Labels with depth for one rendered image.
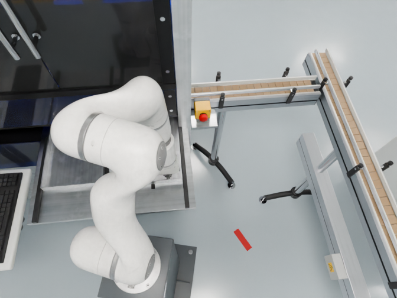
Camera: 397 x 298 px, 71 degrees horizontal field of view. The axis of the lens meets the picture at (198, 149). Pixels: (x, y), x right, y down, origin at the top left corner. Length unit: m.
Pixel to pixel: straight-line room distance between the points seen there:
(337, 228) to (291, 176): 0.76
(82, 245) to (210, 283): 1.35
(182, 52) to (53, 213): 0.84
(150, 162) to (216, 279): 1.62
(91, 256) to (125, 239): 0.13
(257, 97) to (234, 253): 1.13
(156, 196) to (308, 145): 1.03
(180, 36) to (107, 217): 0.59
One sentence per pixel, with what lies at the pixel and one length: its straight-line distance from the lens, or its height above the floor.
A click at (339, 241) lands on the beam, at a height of 0.55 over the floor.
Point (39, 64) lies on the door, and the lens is 1.12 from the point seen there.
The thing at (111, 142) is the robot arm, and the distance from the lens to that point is 0.52.
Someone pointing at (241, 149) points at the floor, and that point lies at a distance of 2.36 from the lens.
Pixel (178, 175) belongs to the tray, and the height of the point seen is 0.88.
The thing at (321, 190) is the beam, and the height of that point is 0.55.
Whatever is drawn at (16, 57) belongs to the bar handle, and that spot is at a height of 1.44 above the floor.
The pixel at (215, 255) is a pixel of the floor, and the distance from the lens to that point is 2.08.
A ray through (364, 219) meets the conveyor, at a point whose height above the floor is 0.88.
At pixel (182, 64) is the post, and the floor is 1.31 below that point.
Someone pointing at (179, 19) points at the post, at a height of 1.50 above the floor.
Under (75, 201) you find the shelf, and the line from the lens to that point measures 1.33.
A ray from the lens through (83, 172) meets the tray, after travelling 1.36.
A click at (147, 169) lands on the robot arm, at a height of 1.59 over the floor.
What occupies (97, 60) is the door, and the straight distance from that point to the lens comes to 1.06.
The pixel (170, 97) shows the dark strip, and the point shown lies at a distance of 1.18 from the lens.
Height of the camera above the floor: 2.06
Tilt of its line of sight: 62 degrees down
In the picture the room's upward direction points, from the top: 4 degrees clockwise
